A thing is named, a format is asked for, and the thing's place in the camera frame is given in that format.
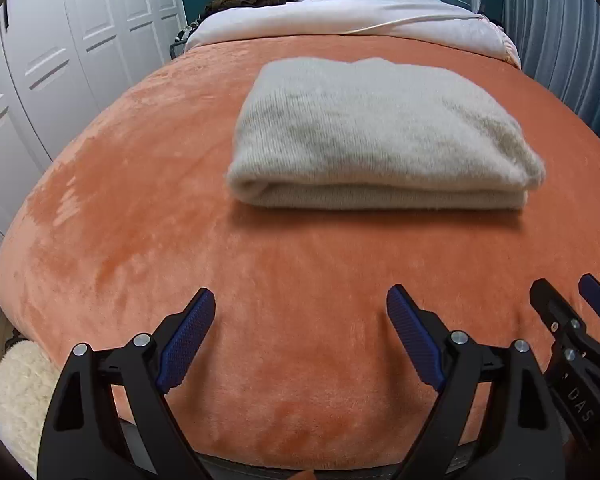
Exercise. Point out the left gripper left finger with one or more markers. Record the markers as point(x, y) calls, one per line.
point(108, 417)

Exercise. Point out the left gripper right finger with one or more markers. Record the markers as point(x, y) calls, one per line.
point(493, 417)

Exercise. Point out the light grey knitted sweater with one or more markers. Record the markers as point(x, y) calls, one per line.
point(372, 134)

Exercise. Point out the cream fluffy rug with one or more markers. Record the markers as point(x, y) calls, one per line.
point(27, 381)

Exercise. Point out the orange plush bed blanket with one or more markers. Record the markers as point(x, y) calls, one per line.
point(301, 368)

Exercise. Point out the blue grey pleated curtain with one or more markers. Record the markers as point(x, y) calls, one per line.
point(558, 42)

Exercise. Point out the white panelled wardrobe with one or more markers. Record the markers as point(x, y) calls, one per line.
point(61, 63)

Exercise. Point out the white pink bed sheet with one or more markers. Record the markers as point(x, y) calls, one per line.
point(433, 21)

